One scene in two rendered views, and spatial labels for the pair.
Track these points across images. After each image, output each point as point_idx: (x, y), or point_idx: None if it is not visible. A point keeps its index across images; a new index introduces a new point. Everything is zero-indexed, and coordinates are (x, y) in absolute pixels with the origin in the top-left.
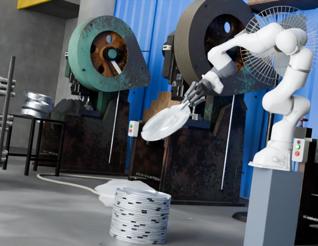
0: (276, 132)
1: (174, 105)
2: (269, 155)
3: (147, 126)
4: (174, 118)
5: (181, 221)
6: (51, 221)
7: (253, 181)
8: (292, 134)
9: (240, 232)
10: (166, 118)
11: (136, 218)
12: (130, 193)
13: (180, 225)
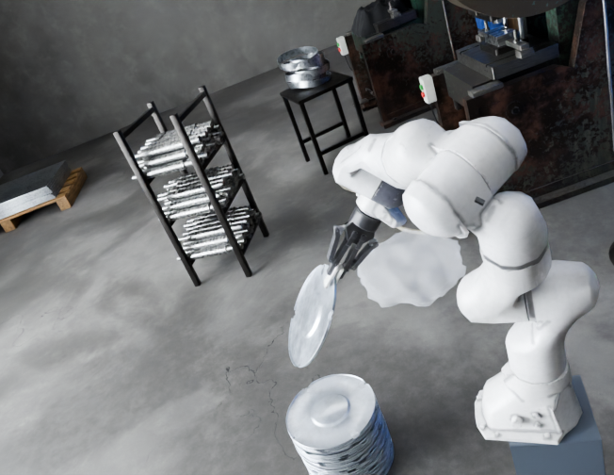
0: (510, 359)
1: (327, 265)
2: (501, 413)
3: (299, 303)
4: (317, 316)
5: (478, 327)
6: (257, 407)
7: None
8: (553, 366)
9: (582, 353)
10: (313, 304)
11: (316, 469)
12: (304, 423)
13: (465, 354)
